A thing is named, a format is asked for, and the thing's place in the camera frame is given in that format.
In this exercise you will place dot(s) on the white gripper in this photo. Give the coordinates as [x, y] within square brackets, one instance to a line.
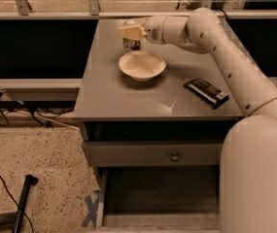
[153, 29]

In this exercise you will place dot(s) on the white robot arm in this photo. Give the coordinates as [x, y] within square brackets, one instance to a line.
[248, 167]

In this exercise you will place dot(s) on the grey drawer cabinet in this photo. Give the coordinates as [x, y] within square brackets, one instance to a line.
[107, 94]

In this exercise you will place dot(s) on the grey top drawer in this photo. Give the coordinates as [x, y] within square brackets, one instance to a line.
[150, 143]

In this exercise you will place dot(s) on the round metal drawer knob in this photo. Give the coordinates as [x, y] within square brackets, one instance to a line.
[174, 157]

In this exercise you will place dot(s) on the grey open middle drawer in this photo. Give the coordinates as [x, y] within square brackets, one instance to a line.
[159, 199]

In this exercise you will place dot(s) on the white paper bowl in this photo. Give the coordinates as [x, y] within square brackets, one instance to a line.
[142, 65]

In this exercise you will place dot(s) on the black snack bar wrapper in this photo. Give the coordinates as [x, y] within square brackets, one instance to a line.
[214, 96]

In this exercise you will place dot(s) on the black floor bar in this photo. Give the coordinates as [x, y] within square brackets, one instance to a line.
[28, 182]

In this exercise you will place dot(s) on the blue tape cross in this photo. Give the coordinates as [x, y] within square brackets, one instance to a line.
[92, 206]

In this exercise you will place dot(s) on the grey metal rail beam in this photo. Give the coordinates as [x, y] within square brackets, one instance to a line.
[39, 89]

